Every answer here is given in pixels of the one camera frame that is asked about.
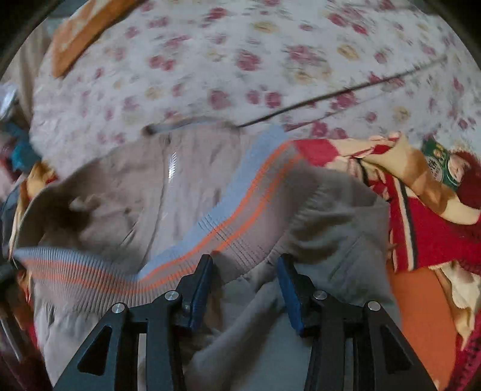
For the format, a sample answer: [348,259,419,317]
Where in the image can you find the beige curtain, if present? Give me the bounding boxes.
[8,34,49,121]

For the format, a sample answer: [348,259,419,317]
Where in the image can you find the beige jacket with striped cuffs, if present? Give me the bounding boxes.
[9,116,404,391]

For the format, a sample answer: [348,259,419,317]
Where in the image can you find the teal cloth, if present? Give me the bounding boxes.
[8,124,36,170]

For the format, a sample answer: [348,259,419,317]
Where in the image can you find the red orange printed blanket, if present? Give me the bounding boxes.
[8,131,481,391]

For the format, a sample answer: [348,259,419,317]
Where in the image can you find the thin black cable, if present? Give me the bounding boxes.
[240,54,448,128]

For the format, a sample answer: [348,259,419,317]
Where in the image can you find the floral quilt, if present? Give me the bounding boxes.
[28,0,481,181]

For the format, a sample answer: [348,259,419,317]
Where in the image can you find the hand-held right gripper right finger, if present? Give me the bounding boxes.
[277,254,437,391]

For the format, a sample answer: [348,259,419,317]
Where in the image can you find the orange checkered pillow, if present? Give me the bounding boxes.
[51,0,143,78]

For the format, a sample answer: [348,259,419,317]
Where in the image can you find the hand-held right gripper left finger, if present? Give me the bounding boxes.
[54,254,214,391]

